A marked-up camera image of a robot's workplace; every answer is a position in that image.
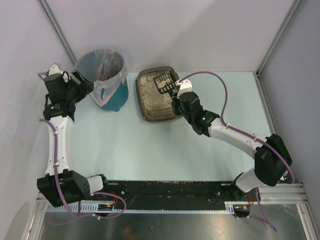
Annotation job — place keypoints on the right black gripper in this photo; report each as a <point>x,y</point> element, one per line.
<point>175,104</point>

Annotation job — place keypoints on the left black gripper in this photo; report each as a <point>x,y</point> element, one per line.
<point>75,87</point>

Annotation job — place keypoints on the clear plastic bin liner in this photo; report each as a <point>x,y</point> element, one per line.
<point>102,72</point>

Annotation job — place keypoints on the teal trash bin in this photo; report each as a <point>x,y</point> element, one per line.
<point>117,92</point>

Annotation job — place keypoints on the black litter scoop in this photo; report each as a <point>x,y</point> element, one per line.
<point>165,82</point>

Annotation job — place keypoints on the brown litter box tray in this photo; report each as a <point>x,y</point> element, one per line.
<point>155,116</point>

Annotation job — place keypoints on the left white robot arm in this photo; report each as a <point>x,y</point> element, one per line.
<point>61,184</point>

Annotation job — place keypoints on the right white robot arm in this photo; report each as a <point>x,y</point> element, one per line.
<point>270,155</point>

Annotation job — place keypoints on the cat litter pellets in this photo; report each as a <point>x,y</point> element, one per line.
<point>152,99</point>

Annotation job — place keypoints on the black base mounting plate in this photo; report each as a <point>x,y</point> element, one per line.
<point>174,196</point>

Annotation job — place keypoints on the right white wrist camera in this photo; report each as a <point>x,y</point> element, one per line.
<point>184,86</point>

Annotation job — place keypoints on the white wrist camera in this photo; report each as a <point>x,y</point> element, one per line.
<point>184,86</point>
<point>54,69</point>

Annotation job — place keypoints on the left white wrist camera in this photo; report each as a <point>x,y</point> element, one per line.
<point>54,69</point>

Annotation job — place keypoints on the aluminium frame rail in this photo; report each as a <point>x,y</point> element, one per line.
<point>283,194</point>

